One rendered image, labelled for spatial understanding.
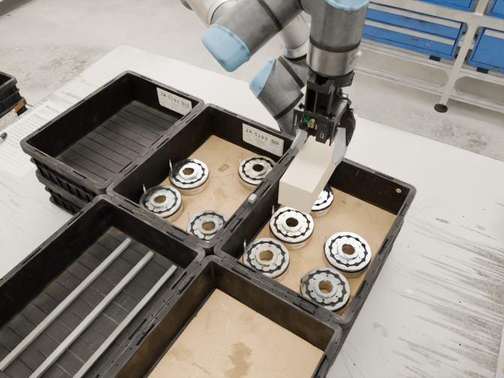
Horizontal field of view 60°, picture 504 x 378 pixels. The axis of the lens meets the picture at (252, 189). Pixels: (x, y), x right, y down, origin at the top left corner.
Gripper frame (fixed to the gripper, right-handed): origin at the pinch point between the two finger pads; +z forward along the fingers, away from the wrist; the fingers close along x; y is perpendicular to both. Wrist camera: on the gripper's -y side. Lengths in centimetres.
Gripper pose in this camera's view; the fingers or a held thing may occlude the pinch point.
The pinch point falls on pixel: (320, 151)
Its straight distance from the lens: 85.2
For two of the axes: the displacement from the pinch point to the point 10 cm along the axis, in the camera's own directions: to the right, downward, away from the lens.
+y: -4.7, 6.6, -5.9
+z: 0.0, 6.7, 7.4
